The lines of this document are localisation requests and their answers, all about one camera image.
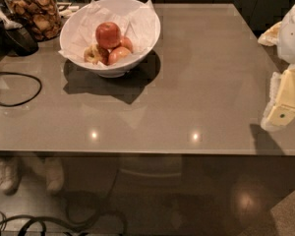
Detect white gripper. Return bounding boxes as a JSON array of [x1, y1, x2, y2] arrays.
[[258, 4, 295, 132]]

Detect large red apple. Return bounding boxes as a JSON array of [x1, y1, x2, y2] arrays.
[[95, 22, 121, 49]]

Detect small red apple right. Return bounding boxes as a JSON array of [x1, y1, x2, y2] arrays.
[[120, 36, 133, 51]]

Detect red-yellow apple front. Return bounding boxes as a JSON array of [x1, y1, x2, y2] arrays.
[[108, 46, 131, 65]]

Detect white ceramic bowl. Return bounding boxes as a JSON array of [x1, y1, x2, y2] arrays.
[[59, 0, 162, 79]]

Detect yellow cut apple piece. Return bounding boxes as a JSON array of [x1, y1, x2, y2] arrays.
[[84, 44, 103, 64]]

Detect small items behind bowl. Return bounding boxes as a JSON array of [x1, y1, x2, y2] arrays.
[[57, 2, 80, 18]]

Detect white paper liner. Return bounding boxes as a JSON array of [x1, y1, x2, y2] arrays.
[[58, 0, 158, 69]]

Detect glass jar of dried chips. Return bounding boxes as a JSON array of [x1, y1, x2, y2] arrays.
[[5, 0, 62, 41]]

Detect black appliance with scoop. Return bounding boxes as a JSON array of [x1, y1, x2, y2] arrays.
[[0, 9, 38, 57]]

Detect black cables on floor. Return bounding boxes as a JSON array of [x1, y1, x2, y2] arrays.
[[0, 194, 129, 236]]

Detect black cable on table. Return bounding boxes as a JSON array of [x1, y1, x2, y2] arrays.
[[0, 71, 43, 108]]

